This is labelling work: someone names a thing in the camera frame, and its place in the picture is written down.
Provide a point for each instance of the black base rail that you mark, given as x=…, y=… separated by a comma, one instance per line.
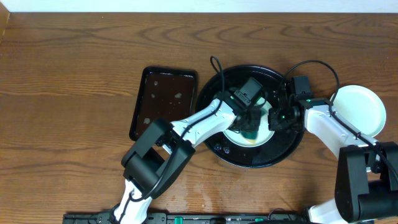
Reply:
x=163, y=218

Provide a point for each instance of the large green plate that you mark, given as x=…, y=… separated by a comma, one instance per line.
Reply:
x=362, y=108

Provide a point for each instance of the round black tray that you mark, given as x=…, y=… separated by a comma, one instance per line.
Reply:
x=277, y=148

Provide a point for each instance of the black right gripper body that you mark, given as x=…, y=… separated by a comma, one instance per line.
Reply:
x=280, y=121

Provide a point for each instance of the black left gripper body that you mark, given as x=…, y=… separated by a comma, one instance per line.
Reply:
x=249, y=121

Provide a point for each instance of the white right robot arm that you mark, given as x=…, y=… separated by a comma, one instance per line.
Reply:
x=366, y=178

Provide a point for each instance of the rectangular black water tray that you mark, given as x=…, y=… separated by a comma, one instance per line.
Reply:
x=164, y=92

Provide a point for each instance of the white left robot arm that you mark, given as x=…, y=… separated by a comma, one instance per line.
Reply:
x=157, y=158

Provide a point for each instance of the small green plate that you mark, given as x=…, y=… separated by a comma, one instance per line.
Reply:
x=263, y=133

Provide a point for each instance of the green yellow sponge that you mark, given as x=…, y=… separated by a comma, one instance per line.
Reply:
x=249, y=135

